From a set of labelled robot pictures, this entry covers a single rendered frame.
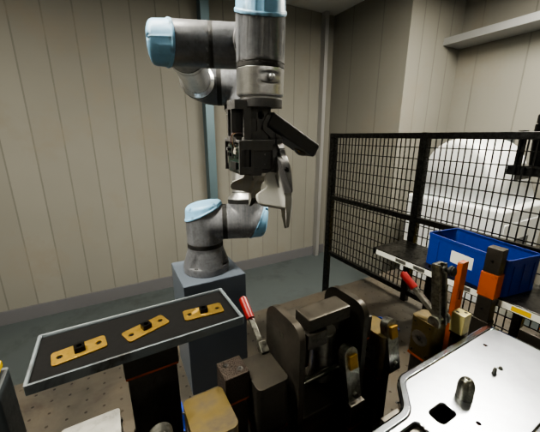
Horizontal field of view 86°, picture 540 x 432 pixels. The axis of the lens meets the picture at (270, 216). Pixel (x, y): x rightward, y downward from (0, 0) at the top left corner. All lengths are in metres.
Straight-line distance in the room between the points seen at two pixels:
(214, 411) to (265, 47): 0.59
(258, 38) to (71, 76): 2.57
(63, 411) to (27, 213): 2.05
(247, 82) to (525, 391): 0.85
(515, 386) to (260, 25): 0.88
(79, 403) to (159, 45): 1.09
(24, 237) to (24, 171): 0.54
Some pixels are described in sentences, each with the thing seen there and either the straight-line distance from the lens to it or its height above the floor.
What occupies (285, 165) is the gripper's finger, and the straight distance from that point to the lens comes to 0.47.
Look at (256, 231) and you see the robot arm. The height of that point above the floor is 1.24.
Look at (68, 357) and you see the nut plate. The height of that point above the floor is 1.16.
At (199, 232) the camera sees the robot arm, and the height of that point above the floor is 1.25.
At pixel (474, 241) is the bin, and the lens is 1.43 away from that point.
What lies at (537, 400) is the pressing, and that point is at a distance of 0.91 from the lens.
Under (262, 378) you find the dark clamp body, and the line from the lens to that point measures 0.65.
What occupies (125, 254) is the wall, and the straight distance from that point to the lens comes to 3.14.
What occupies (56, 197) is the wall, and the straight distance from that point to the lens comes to 3.01.
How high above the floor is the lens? 1.53
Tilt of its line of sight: 15 degrees down
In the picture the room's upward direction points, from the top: straight up
